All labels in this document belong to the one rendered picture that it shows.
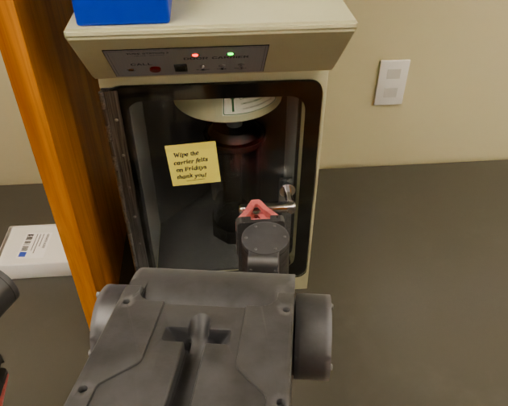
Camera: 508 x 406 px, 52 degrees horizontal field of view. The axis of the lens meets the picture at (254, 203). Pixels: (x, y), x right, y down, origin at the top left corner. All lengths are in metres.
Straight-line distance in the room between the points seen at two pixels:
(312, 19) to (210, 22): 0.11
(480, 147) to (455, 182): 0.16
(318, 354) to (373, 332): 0.76
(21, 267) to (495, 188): 1.09
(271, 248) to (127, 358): 0.41
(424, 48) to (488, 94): 0.23
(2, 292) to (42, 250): 0.50
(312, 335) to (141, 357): 0.08
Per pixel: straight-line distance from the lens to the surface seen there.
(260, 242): 0.61
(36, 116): 0.70
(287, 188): 0.84
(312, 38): 0.63
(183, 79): 0.75
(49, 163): 0.73
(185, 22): 0.61
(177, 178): 0.82
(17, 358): 1.02
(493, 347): 1.04
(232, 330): 0.21
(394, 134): 1.39
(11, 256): 1.15
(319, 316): 0.24
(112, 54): 0.65
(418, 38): 1.28
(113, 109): 0.76
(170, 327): 0.22
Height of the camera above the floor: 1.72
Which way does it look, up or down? 39 degrees down
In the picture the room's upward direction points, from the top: straight up
